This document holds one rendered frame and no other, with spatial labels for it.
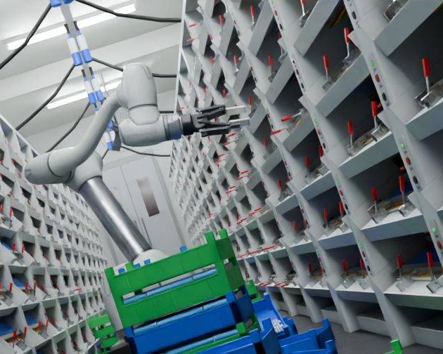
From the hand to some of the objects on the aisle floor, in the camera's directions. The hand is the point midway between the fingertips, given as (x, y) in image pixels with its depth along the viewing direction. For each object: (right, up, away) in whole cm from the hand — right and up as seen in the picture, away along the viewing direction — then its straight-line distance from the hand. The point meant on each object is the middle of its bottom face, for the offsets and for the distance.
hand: (239, 116), depth 304 cm
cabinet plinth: (+54, -70, -16) cm, 89 cm away
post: (+59, -58, -120) cm, 146 cm away
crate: (+14, -81, -42) cm, 93 cm away
